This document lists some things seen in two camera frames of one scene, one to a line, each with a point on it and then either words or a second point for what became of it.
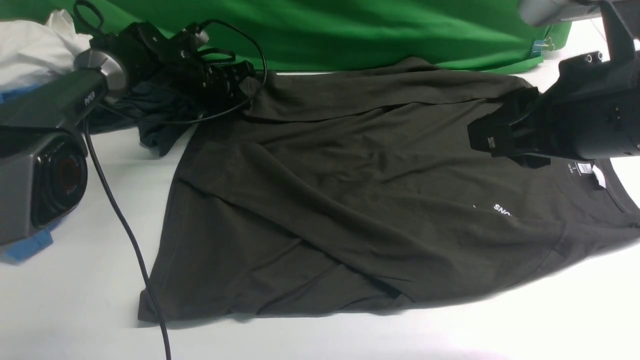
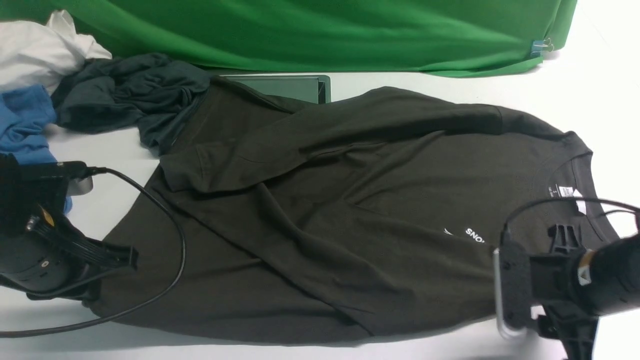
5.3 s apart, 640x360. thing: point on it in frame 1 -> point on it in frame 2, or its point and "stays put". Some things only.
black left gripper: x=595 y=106 -> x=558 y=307
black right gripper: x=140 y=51 -> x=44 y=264
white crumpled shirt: x=29 y=51 stays put
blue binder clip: x=539 y=46 stays put
